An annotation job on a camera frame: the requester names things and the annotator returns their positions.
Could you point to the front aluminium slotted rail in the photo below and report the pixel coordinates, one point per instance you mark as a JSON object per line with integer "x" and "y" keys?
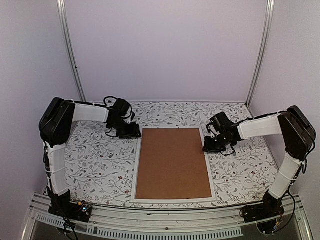
{"x": 124, "y": 223}

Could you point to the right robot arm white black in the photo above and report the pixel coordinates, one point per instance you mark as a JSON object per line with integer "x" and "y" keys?
{"x": 298, "y": 139}

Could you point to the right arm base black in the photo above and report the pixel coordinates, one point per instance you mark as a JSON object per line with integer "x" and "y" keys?
{"x": 270, "y": 208}

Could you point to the aluminium corner post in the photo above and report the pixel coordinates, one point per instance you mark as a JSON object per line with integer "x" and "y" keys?
{"x": 262, "y": 49}
{"x": 62, "y": 13}

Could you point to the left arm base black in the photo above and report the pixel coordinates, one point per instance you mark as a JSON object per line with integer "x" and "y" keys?
{"x": 80, "y": 211}

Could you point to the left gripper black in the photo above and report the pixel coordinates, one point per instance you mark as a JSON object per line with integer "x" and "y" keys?
{"x": 133, "y": 133}

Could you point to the right aluminium corner post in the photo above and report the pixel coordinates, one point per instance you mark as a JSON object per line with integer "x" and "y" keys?
{"x": 262, "y": 49}

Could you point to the brown cardboard backing board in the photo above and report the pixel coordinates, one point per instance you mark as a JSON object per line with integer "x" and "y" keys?
{"x": 172, "y": 162}

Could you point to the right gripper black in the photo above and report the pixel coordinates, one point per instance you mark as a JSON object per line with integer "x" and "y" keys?
{"x": 207, "y": 146}

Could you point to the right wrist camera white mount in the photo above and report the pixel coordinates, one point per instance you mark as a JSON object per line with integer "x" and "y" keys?
{"x": 210, "y": 132}

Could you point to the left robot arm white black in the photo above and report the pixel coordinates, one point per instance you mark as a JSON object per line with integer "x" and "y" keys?
{"x": 55, "y": 129}

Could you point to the left aluminium corner post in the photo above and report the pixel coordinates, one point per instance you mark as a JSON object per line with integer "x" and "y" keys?
{"x": 62, "y": 13}

